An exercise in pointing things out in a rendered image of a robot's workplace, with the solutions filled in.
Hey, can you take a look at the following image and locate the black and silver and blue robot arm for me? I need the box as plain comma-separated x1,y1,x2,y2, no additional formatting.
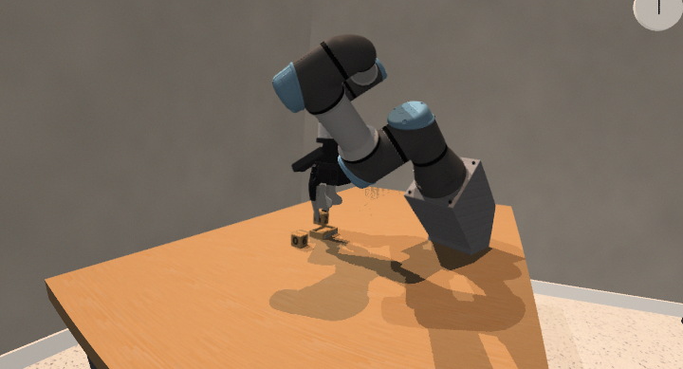
272,34,467,198

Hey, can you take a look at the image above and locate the wooden rectangular tray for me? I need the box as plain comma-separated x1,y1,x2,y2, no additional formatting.
309,225,338,240

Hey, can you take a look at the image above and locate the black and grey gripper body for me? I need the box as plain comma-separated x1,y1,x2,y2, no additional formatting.
311,138,351,186

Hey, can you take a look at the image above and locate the tan wooden number cube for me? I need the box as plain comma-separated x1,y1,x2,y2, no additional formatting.
291,231,308,248
313,211,329,226

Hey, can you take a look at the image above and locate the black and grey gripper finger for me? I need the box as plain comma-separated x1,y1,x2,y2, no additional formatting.
322,183,342,212
308,170,333,222

